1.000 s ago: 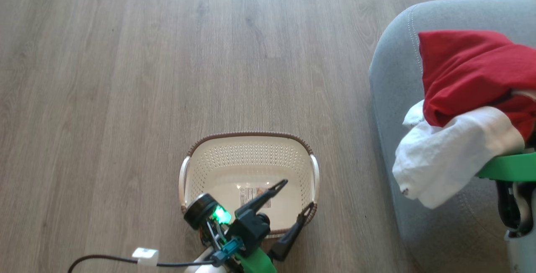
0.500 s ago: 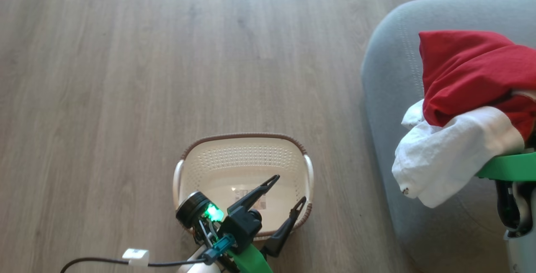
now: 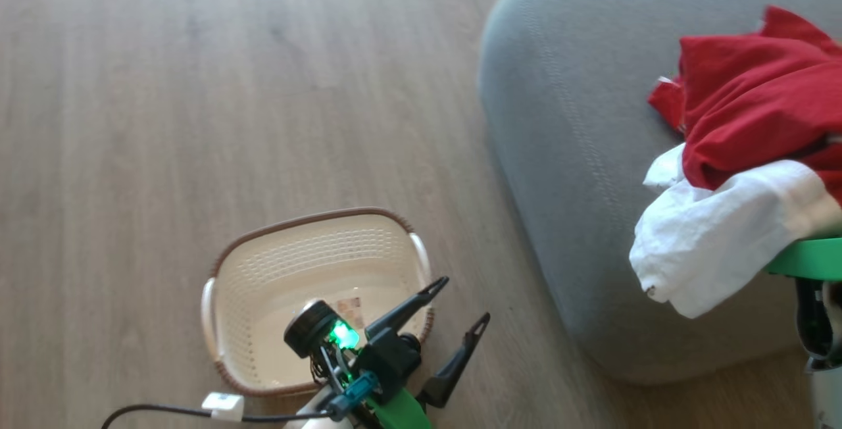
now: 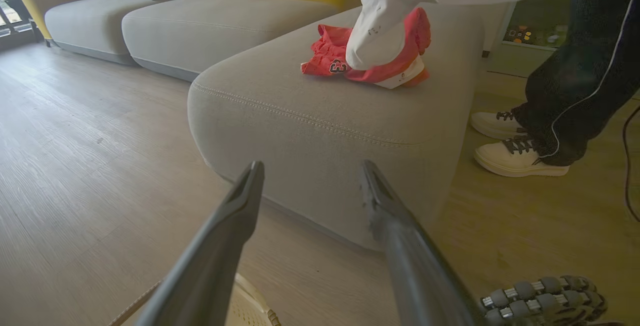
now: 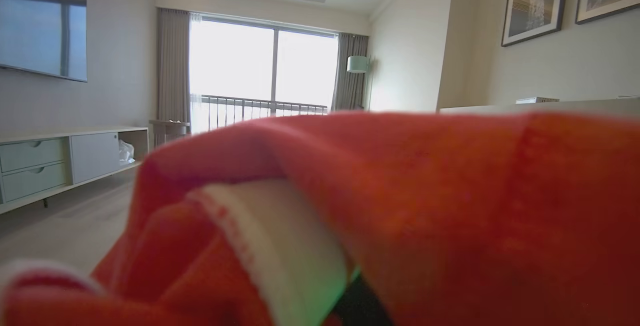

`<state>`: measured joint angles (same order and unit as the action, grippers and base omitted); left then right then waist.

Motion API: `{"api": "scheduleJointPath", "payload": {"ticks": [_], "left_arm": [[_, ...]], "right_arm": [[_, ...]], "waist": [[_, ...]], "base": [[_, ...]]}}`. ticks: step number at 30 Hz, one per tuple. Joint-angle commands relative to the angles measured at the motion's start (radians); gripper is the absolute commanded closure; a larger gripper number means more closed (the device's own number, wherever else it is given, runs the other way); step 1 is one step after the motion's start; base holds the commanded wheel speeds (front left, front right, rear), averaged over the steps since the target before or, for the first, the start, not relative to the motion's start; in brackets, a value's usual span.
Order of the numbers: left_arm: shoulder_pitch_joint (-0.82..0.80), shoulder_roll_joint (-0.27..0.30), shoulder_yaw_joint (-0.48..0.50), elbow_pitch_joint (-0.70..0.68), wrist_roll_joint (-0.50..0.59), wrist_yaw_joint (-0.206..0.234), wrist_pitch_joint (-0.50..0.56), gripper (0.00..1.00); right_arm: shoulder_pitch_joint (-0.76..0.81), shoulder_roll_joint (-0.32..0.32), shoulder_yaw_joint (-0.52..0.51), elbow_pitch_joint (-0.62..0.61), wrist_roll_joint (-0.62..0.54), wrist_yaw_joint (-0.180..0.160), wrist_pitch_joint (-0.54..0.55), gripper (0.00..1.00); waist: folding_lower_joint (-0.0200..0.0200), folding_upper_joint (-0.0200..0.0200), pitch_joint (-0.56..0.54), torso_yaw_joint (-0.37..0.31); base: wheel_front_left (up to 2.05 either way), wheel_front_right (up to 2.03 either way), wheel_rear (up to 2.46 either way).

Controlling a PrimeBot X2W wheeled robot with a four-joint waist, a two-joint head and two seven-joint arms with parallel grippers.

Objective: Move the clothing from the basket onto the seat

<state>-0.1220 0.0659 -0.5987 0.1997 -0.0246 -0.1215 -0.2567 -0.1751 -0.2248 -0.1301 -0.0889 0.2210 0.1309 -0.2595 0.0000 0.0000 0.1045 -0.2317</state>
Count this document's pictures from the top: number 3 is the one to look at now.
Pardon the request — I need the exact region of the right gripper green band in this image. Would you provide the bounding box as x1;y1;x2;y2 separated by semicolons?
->
766;237;842;372

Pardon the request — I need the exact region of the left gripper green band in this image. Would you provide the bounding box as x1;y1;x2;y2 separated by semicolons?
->
284;276;491;429

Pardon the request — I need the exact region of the red and white garment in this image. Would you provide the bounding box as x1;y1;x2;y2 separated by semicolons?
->
628;5;842;320

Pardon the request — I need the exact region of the cream plastic laundry basket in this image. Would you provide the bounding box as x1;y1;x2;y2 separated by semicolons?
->
201;207;436;398

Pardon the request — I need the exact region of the grey fabric sofa seat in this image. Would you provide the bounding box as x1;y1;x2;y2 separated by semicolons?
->
479;0;842;387

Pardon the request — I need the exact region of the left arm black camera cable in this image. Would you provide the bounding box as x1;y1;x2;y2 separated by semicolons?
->
100;371;381;429

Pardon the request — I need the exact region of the left cable white label tag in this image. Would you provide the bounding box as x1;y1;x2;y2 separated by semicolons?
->
201;393;245;423

